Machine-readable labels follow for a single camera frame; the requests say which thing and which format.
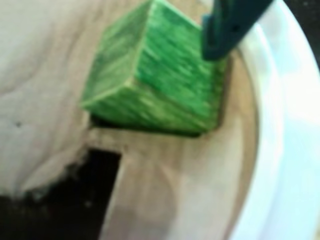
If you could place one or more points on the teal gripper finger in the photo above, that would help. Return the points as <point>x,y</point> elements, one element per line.
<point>225,30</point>

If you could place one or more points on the dark green wooden cube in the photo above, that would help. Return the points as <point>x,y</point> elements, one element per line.
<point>162,75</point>

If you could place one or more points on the white round container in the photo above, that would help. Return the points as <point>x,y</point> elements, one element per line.
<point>287,150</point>

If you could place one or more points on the cardboard insert with shape holes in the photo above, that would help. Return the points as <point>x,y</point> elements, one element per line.
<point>37,75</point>

